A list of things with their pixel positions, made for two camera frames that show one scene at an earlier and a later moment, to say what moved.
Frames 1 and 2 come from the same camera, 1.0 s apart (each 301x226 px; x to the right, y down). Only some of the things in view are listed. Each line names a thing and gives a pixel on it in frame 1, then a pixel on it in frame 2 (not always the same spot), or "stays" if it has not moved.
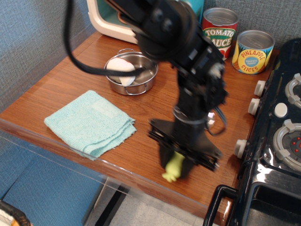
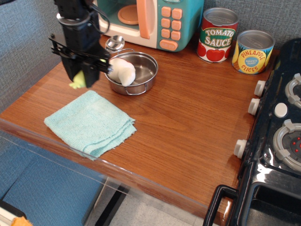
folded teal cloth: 91,124 stays
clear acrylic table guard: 43,182 stays
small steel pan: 144,81 stays
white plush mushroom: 119,64 stays
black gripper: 186,134 to 80,40
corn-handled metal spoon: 174,167 to 113,44
